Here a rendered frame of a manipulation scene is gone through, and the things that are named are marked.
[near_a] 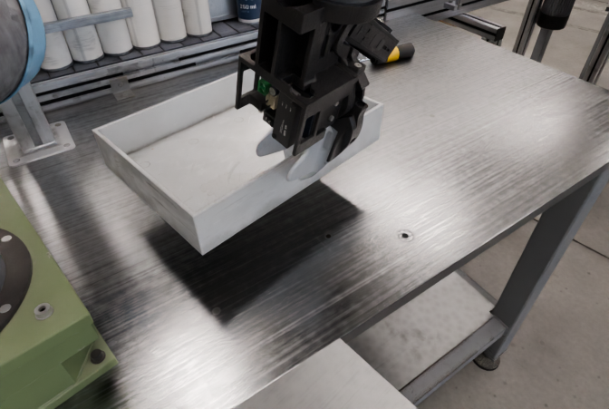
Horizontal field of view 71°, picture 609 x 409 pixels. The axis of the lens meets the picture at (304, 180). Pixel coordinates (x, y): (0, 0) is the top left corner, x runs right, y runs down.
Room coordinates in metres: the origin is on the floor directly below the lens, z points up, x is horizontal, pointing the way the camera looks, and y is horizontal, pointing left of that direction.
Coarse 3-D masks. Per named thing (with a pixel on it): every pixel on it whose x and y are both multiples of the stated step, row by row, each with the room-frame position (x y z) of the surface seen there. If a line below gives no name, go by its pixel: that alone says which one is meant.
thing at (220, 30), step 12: (216, 24) 0.87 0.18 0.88; (228, 24) 0.88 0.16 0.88; (240, 24) 0.87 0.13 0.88; (216, 36) 0.81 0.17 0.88; (156, 48) 0.76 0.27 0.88; (168, 48) 0.76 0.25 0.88; (72, 60) 0.71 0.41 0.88; (108, 60) 0.71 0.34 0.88; (120, 60) 0.71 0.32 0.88; (48, 72) 0.66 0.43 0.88; (60, 72) 0.66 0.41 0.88; (72, 72) 0.66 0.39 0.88
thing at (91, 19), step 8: (120, 8) 0.73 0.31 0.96; (128, 8) 0.73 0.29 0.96; (80, 16) 0.69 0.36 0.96; (88, 16) 0.69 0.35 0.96; (96, 16) 0.70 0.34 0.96; (104, 16) 0.70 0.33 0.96; (112, 16) 0.71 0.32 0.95; (120, 16) 0.72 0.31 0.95; (128, 16) 0.72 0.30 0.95; (48, 24) 0.66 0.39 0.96; (56, 24) 0.66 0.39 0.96; (64, 24) 0.67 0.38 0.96; (72, 24) 0.67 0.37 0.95; (80, 24) 0.68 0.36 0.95; (88, 24) 0.69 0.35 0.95; (48, 32) 0.65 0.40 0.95
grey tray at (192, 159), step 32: (192, 96) 0.49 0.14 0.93; (224, 96) 0.52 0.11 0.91; (96, 128) 0.40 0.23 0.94; (128, 128) 0.42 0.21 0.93; (160, 128) 0.45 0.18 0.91; (192, 128) 0.47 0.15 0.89; (224, 128) 0.47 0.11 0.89; (256, 128) 0.47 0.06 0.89; (128, 160) 0.34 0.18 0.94; (160, 160) 0.40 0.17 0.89; (192, 160) 0.40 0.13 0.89; (224, 160) 0.40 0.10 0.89; (256, 160) 0.40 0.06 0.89; (288, 160) 0.34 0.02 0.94; (160, 192) 0.30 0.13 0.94; (192, 192) 0.34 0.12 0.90; (224, 192) 0.34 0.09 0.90; (256, 192) 0.31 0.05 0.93; (288, 192) 0.34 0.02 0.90; (192, 224) 0.26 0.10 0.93; (224, 224) 0.28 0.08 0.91
